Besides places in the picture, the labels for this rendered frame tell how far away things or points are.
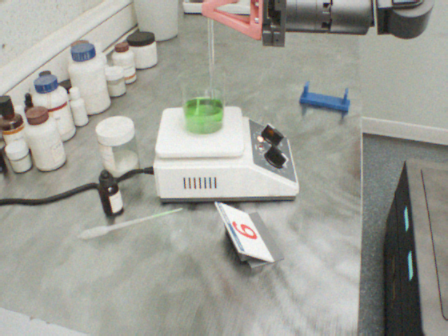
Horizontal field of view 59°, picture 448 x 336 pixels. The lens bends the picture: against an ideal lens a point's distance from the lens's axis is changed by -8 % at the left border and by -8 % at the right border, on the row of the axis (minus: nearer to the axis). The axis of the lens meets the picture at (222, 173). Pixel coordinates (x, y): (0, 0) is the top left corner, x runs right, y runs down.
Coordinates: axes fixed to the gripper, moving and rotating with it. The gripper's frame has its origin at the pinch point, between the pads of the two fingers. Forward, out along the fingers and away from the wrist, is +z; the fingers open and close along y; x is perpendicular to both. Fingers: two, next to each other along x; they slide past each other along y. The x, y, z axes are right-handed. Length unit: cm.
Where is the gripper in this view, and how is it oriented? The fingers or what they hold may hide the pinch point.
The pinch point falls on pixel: (208, 8)
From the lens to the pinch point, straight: 54.5
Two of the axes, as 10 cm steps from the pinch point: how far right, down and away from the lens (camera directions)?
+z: -10.0, -0.2, 0.6
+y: -0.6, 6.2, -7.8
